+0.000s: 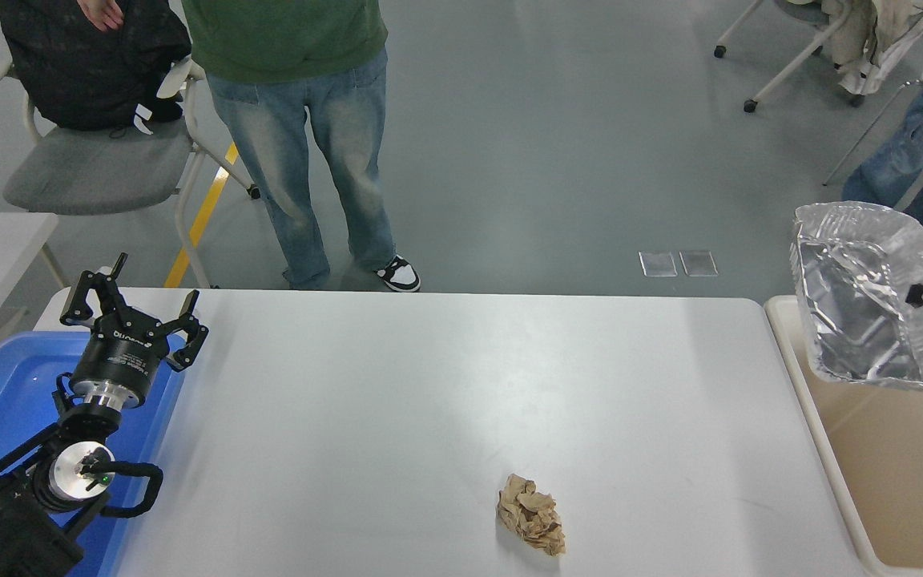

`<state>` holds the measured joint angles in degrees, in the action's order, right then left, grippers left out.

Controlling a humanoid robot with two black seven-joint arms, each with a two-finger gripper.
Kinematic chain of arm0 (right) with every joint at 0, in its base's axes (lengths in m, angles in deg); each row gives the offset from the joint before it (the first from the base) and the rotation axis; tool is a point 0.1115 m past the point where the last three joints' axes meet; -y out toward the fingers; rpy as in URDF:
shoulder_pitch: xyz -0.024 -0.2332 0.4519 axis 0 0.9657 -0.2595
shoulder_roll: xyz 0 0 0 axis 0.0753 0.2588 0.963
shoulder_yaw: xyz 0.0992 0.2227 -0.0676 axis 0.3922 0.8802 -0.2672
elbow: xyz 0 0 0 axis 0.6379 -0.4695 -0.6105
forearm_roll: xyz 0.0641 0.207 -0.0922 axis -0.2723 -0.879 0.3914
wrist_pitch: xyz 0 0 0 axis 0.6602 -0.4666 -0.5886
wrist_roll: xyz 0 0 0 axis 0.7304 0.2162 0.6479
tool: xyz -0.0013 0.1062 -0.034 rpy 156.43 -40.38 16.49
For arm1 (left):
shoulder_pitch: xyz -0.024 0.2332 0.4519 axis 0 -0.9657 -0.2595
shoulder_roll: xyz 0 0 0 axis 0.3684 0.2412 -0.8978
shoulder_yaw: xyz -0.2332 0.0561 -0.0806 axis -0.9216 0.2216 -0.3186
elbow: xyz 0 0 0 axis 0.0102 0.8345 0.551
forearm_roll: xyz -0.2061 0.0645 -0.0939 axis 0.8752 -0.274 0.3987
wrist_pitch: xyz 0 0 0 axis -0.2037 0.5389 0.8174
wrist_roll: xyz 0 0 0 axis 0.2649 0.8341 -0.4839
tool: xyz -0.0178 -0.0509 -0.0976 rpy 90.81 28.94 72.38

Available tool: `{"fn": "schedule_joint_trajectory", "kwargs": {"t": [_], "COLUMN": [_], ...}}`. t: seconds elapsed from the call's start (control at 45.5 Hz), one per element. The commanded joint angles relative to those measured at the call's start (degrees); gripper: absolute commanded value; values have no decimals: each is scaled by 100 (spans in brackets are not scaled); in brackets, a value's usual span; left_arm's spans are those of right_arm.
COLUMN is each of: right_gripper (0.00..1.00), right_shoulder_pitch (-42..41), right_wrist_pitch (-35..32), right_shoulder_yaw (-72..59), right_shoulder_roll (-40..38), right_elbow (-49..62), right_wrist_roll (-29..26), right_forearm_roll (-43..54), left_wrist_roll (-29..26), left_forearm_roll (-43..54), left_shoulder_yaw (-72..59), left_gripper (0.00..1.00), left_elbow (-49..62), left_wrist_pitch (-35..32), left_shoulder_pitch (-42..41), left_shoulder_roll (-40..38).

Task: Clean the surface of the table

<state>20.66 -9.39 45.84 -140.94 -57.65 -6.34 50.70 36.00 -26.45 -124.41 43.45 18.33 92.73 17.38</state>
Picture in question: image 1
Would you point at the pale draped garment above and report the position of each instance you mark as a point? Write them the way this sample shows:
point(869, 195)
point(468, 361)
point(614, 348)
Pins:
point(862, 40)

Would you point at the blue plastic tray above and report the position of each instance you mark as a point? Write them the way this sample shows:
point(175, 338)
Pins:
point(13, 393)

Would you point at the person's hand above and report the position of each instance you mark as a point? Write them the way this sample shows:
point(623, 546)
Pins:
point(105, 12)

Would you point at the metal floor plate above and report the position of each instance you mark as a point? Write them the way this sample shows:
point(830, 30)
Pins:
point(699, 264)
point(658, 264)

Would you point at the grey padded chair white frame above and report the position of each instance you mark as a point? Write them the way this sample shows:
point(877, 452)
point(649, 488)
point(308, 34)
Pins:
point(93, 172)

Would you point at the silver foil tray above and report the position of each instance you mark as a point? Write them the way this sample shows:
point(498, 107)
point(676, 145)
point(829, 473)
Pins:
point(854, 304)

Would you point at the black quilted jacket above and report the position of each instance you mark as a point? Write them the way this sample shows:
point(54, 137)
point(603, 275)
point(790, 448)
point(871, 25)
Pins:
point(85, 72)

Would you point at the tan paper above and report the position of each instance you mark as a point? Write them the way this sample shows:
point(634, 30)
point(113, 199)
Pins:
point(530, 513)

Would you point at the white-legged wheeled chair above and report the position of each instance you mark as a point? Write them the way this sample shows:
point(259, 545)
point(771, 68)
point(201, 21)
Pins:
point(750, 105)

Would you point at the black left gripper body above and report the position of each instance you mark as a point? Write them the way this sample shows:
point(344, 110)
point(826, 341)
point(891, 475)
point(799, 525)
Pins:
point(121, 357)

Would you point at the large pale plastic bin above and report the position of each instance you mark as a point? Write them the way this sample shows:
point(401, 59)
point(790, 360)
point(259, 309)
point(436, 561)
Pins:
point(910, 481)

